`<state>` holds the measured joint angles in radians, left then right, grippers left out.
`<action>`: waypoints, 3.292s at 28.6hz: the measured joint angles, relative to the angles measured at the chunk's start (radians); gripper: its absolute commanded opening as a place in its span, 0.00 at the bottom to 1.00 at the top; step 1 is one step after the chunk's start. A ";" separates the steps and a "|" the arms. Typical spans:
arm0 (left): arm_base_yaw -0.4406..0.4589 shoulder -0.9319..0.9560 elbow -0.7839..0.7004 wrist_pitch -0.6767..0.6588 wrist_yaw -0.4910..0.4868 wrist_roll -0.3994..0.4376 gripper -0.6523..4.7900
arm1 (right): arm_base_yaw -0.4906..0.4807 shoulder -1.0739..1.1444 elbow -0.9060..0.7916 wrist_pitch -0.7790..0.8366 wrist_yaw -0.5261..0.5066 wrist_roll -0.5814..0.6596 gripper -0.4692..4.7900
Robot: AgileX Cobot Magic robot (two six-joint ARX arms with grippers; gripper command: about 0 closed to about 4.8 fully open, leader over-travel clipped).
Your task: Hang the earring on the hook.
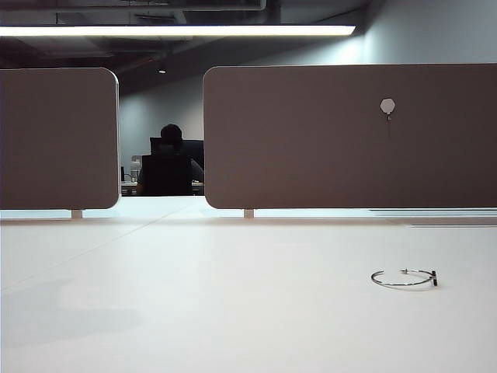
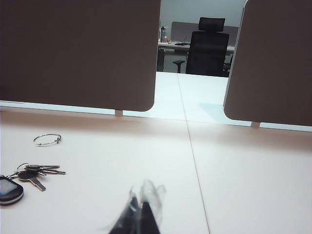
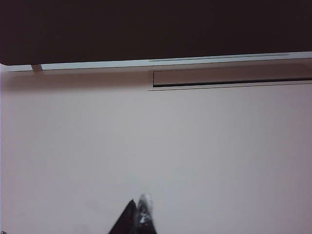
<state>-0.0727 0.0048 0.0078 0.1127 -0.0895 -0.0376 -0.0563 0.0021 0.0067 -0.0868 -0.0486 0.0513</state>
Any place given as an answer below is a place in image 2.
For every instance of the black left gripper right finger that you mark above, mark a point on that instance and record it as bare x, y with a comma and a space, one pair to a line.
150, 217

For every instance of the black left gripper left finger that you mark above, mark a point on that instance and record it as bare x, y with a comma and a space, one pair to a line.
126, 217

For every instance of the silver metal key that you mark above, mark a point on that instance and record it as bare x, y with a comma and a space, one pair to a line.
52, 172
42, 167

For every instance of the white divider panel support foot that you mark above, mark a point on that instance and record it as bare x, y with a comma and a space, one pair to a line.
255, 125
119, 114

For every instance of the black-headed silver key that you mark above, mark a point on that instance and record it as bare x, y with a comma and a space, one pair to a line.
29, 176

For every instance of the black oval key fob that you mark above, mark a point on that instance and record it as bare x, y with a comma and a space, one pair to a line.
9, 191

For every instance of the brown fabric desk divider panel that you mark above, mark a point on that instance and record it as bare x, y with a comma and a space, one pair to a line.
273, 63
78, 53

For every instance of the white background office desk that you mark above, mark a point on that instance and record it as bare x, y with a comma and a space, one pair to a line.
175, 45

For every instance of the black mesh office chair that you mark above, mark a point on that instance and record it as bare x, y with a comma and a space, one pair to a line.
207, 51

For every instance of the grey water bottle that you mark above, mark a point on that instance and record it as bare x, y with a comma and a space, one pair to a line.
162, 34

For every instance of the grey background desk partition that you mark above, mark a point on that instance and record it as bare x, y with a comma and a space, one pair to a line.
180, 30

